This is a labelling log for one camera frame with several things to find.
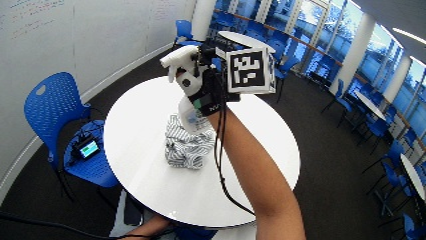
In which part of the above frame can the white spray bottle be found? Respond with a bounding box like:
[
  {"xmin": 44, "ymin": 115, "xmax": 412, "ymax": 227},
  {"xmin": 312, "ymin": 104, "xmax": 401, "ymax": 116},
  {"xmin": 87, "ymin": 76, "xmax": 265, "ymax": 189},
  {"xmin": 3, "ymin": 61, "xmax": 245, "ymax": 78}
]
[{"xmin": 159, "ymin": 44, "xmax": 217, "ymax": 136}]

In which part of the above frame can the white round background table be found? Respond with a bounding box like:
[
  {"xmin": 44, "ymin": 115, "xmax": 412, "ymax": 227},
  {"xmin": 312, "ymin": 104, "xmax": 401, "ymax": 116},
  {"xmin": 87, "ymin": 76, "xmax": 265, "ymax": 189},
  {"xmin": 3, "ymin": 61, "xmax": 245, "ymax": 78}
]
[{"xmin": 216, "ymin": 30, "xmax": 277, "ymax": 55}]

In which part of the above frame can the white marker cube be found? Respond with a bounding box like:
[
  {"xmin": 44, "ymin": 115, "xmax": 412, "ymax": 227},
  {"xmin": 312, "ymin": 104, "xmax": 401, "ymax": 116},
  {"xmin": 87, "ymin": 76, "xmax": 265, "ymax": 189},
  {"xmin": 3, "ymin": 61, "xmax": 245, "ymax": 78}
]
[{"xmin": 215, "ymin": 47, "xmax": 279, "ymax": 95}]

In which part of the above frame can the striped grey white cloth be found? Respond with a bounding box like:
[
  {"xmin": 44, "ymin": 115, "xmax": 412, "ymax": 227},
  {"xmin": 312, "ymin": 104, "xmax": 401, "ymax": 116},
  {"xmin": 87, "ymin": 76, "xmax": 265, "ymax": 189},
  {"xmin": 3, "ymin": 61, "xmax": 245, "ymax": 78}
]
[{"xmin": 164, "ymin": 112, "xmax": 219, "ymax": 171}]

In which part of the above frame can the blue perforated plastic chair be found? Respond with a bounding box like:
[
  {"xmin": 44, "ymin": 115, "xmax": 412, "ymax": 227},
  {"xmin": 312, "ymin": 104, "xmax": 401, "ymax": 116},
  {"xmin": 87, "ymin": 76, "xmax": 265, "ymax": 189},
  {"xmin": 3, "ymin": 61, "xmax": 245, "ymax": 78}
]
[{"xmin": 23, "ymin": 71, "xmax": 123, "ymax": 202}]

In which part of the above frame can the small device with lit screen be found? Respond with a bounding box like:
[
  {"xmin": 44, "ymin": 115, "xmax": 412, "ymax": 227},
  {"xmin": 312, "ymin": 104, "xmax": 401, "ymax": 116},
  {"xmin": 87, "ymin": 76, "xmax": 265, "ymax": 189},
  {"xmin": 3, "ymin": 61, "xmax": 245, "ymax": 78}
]
[{"xmin": 72, "ymin": 134, "xmax": 102, "ymax": 160}]

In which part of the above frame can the white table by window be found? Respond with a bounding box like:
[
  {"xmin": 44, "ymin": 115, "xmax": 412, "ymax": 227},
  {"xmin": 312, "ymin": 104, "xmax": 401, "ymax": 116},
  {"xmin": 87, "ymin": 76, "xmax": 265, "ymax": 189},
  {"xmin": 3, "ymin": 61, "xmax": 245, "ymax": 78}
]
[
  {"xmin": 353, "ymin": 90, "xmax": 389, "ymax": 122},
  {"xmin": 399, "ymin": 152, "xmax": 426, "ymax": 203}
]

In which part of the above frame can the ceiling strip light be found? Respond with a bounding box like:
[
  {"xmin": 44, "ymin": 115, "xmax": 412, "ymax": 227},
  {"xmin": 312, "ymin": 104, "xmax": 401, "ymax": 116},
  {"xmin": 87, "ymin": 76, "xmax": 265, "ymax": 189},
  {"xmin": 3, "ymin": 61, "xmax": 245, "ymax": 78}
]
[{"xmin": 392, "ymin": 27, "xmax": 426, "ymax": 46}]

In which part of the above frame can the group of blue chairs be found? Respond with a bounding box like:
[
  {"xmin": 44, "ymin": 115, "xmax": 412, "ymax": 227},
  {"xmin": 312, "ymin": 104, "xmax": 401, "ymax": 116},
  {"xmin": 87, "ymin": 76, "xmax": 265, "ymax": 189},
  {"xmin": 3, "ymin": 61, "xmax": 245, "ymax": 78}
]
[{"xmin": 321, "ymin": 78, "xmax": 426, "ymax": 240}]

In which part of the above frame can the black glove cable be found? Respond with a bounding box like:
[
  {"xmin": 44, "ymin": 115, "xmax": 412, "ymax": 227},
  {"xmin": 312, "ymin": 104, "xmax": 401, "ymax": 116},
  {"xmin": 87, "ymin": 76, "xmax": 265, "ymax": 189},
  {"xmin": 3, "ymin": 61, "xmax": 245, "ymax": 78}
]
[{"xmin": 213, "ymin": 68, "xmax": 257, "ymax": 217}]

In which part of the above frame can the black floor cable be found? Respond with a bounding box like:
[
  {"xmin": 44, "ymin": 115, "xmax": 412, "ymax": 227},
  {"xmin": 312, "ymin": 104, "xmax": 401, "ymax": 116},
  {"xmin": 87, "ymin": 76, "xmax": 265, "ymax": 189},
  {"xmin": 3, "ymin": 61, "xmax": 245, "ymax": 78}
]
[{"xmin": 0, "ymin": 211, "xmax": 148, "ymax": 240}]

